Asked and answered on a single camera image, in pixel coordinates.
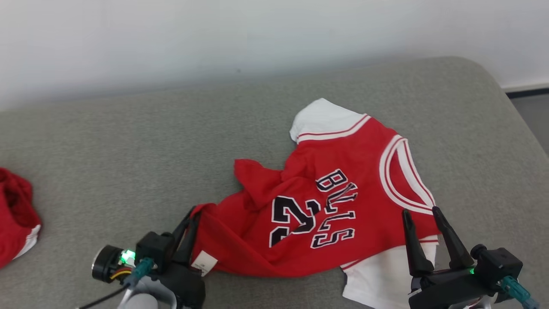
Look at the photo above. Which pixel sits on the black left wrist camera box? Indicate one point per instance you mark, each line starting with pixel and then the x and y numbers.
pixel 154 249

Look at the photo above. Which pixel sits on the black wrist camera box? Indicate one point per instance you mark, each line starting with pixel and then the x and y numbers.
pixel 154 249
pixel 497 264

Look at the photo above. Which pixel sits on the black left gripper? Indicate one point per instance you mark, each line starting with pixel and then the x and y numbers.
pixel 188 287

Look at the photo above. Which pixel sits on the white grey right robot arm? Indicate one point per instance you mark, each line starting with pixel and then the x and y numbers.
pixel 478 305

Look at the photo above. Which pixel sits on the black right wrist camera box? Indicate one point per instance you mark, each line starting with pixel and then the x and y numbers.
pixel 497 264

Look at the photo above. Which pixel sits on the red Bulls basketball jersey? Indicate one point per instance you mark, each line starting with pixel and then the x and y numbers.
pixel 343 150

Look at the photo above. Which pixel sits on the red shorts with elastic waistband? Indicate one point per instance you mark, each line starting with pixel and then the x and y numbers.
pixel 13 223

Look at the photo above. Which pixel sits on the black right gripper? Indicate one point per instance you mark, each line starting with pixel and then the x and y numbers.
pixel 446 292

